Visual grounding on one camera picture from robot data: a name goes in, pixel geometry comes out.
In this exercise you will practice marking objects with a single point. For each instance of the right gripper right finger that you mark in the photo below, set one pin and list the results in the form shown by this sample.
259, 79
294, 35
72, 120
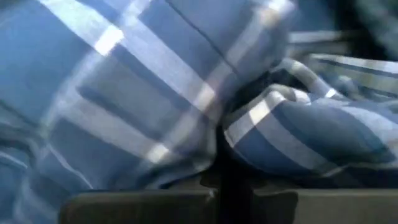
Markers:
335, 208

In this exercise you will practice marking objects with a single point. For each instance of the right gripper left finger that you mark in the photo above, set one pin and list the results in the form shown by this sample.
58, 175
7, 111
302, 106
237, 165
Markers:
136, 208

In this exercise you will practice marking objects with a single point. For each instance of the blue plaid shirt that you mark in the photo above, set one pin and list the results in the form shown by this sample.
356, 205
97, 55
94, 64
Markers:
149, 87

